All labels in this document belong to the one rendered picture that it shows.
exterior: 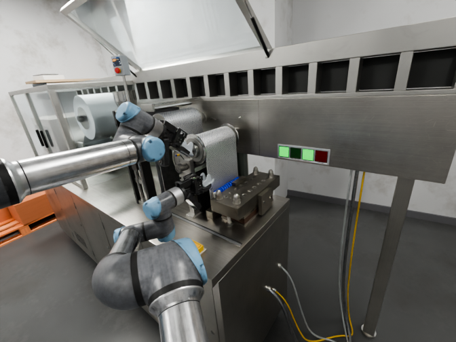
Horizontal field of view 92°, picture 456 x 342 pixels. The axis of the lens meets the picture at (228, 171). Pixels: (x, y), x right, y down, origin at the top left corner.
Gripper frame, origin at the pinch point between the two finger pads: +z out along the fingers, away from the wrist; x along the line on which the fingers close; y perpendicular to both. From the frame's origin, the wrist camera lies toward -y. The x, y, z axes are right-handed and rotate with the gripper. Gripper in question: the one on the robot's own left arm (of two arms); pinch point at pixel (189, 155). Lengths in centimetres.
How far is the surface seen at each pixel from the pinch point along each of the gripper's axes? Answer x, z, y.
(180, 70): 40, 4, 53
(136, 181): 38.5, 5.3, -19.2
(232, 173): -5.7, 28.3, 2.3
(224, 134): -4.3, 12.8, 18.0
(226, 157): -5.7, 18.5, 7.9
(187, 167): 2.4, 3.7, -4.6
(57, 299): 123, 36, -131
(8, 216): 301, 27, -117
